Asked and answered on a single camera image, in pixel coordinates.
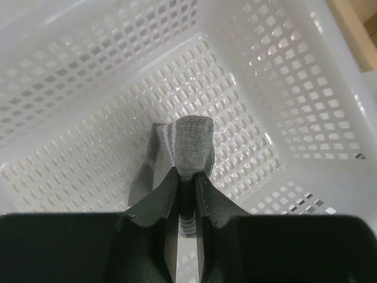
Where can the wooden stand tray base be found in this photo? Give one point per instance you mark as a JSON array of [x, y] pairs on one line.
[[357, 22]]

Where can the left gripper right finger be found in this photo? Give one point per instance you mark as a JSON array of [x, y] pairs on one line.
[[235, 246]]

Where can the white plastic perforated basket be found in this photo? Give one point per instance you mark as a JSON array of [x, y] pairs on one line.
[[82, 82]]

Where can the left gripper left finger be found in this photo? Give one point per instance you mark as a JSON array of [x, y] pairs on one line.
[[137, 245]]

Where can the grey striped sock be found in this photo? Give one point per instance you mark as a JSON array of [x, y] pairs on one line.
[[185, 144]]

